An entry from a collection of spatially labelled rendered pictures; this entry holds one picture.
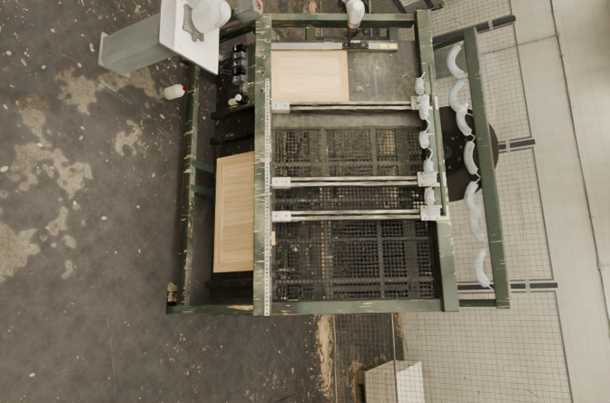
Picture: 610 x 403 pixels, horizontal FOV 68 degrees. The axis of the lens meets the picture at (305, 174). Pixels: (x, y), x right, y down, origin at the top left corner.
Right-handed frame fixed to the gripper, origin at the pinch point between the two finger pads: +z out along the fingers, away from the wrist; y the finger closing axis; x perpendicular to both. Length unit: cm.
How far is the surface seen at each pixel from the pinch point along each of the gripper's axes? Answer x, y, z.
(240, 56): 11, 79, 5
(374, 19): -23.6, -21.7, 10.6
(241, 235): 135, 80, 47
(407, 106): 49, -41, 8
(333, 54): 4.8, 10.4, 13.7
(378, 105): 48, -20, 9
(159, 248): 144, 140, 48
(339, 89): 32.9, 7.3, 13.9
